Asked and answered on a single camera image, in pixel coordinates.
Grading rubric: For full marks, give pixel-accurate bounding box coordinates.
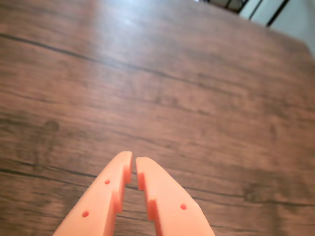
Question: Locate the black chair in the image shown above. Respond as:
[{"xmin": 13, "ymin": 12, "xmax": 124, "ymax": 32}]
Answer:
[{"xmin": 199, "ymin": 0, "xmax": 291, "ymax": 27}]

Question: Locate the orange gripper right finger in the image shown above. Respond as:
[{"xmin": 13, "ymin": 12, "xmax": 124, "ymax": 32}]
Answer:
[{"xmin": 135, "ymin": 157, "xmax": 215, "ymax": 236}]

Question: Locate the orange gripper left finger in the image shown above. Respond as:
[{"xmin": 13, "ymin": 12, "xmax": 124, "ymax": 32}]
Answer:
[{"xmin": 53, "ymin": 151, "xmax": 133, "ymax": 236}]

